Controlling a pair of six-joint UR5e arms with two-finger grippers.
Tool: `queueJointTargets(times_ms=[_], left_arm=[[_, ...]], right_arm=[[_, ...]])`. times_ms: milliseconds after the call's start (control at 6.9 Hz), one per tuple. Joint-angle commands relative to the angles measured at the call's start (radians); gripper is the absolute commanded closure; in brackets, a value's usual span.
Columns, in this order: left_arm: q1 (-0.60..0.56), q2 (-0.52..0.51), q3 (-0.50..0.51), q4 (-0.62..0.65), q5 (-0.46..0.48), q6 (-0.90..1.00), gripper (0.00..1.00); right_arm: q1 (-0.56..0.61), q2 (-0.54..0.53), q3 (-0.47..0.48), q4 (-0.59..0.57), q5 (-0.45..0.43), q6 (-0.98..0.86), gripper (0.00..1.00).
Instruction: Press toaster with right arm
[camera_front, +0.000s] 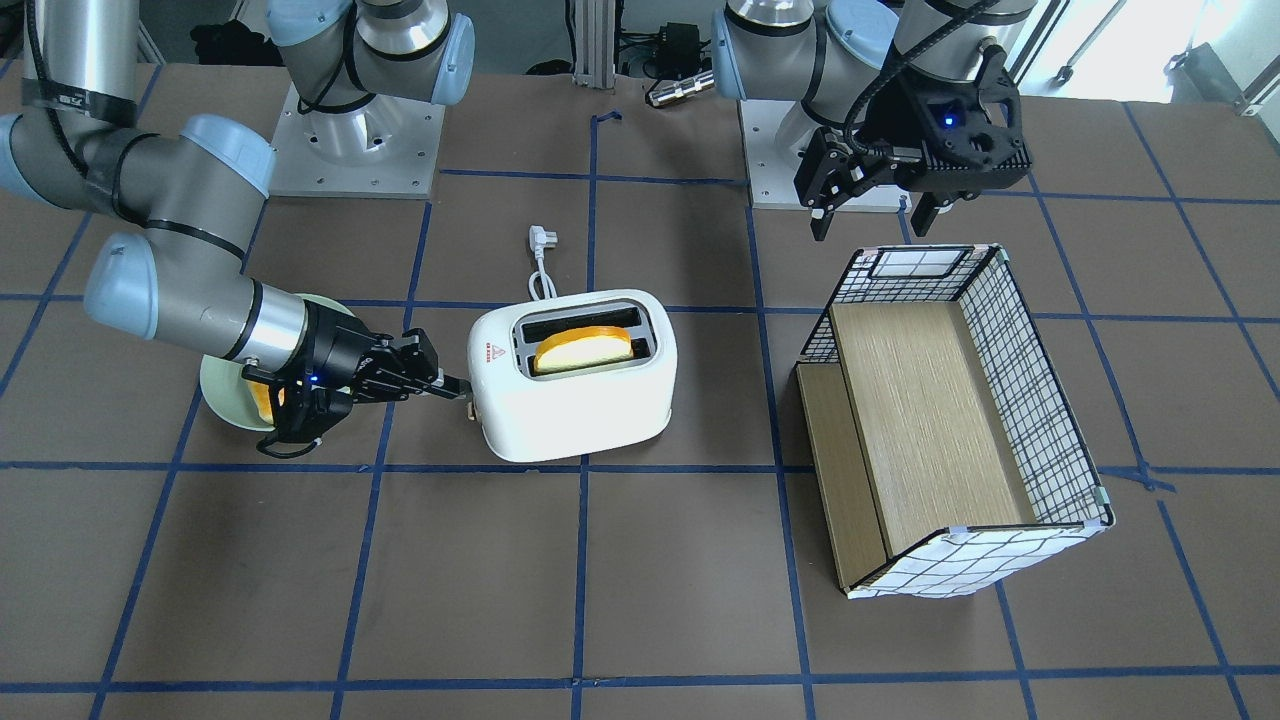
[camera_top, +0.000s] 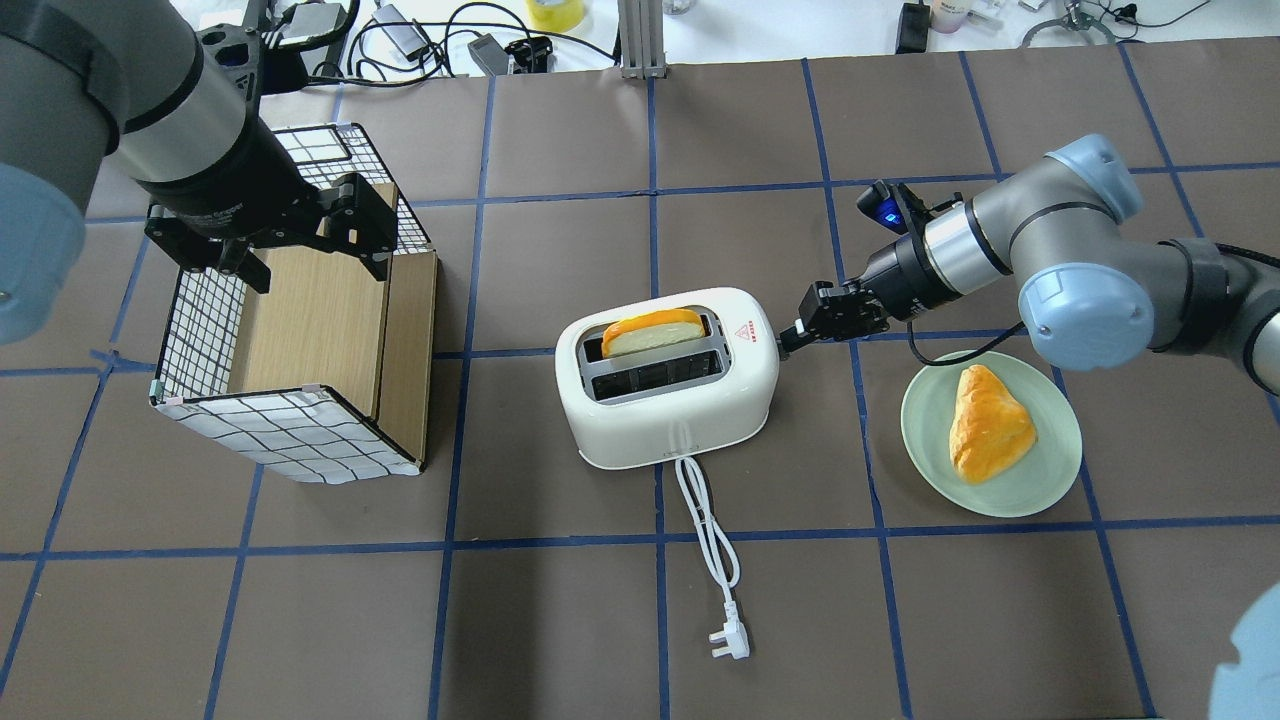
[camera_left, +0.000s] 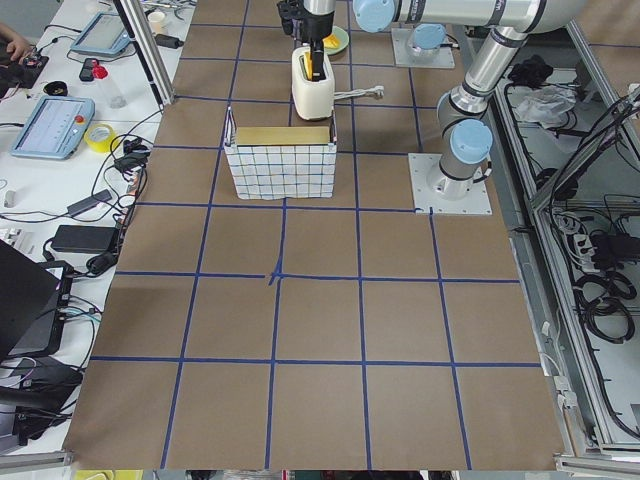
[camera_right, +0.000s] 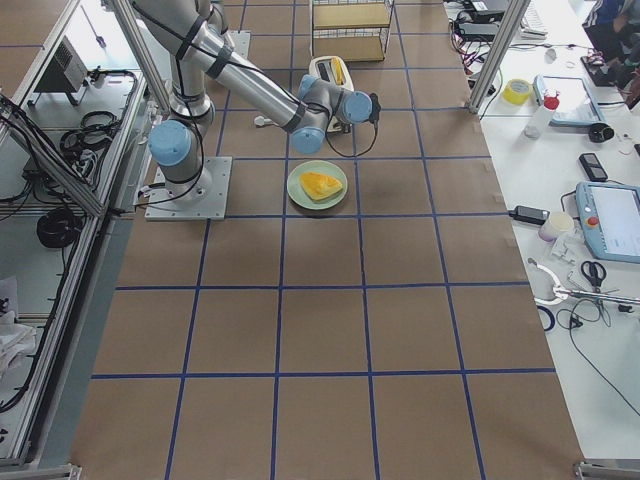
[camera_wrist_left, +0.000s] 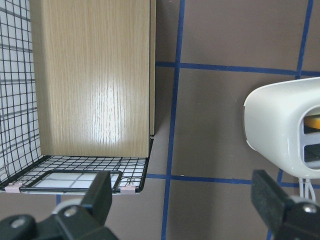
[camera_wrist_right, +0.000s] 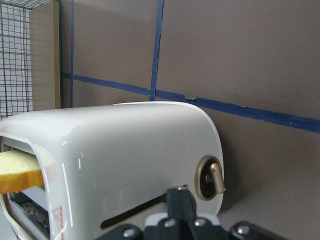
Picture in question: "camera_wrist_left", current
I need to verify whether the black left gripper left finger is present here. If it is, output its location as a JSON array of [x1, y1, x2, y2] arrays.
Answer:
[[0, 171, 117, 240]]

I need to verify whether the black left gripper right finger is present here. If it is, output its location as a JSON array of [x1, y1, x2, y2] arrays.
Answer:
[[251, 170, 320, 240]]

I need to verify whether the white toaster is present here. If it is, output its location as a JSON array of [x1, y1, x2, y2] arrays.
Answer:
[[243, 77, 320, 179]]

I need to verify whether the black framed label holder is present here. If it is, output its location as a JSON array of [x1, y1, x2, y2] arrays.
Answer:
[[19, 169, 124, 194]]

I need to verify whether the right pink binder clip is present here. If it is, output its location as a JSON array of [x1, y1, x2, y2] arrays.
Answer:
[[119, 179, 136, 195]]

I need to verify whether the pink binder clip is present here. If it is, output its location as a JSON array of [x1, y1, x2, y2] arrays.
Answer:
[[119, 179, 136, 195], [4, 182, 23, 193]]

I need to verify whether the left pink binder clip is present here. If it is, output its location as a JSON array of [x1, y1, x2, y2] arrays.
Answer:
[[4, 182, 23, 193]]

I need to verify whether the orange toast slice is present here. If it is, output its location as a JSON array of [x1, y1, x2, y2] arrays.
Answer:
[[303, 116, 320, 130]]

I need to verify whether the light wood board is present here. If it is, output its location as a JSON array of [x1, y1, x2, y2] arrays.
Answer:
[[29, 0, 156, 157]]

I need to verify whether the white toaster power cable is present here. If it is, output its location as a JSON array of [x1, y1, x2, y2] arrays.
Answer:
[[298, 177, 316, 201]]

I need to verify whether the black wire mesh basket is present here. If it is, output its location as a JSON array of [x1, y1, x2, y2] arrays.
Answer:
[[0, 0, 149, 195]]

